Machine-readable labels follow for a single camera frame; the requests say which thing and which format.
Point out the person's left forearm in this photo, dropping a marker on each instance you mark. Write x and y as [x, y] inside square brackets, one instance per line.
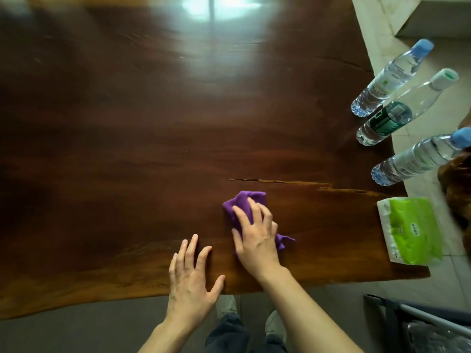
[165, 338]

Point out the white cap green label bottle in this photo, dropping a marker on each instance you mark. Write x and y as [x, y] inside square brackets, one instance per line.
[393, 115]

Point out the person's right little finger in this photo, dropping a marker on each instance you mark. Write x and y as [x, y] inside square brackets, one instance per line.
[274, 228]

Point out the blue cap water bottle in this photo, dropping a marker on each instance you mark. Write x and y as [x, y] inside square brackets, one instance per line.
[415, 159]
[390, 79]

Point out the green tissue pack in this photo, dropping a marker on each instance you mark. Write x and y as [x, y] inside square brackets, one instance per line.
[412, 231]

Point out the person's left hand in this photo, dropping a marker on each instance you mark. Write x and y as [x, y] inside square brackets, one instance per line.
[189, 290]

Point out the purple cleaning cloth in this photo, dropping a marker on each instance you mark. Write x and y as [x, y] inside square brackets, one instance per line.
[239, 205]

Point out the person's left little finger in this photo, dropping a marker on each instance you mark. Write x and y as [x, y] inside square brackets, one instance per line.
[172, 268]

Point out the person's right thumb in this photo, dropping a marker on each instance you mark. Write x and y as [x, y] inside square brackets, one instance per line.
[237, 249]

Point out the brown wooden stool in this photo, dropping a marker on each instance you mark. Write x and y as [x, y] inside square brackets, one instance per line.
[458, 187]

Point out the person's left thumb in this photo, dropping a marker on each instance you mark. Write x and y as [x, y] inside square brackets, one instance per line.
[217, 288]

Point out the person's right forearm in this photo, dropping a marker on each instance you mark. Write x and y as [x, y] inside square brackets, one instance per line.
[305, 319]

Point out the white shoe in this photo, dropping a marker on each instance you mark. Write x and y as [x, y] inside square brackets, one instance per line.
[275, 325]
[226, 305]

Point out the person's right middle finger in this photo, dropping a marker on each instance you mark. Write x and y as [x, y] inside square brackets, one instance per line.
[255, 211]

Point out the person's left middle finger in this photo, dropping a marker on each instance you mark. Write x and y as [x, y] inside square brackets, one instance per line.
[191, 253]

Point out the person's right hand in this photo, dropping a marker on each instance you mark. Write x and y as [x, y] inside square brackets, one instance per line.
[257, 246]

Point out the dark bag with metal bar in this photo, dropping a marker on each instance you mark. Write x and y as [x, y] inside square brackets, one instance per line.
[423, 327]

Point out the dark trousers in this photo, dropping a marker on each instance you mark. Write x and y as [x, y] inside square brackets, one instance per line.
[228, 336]

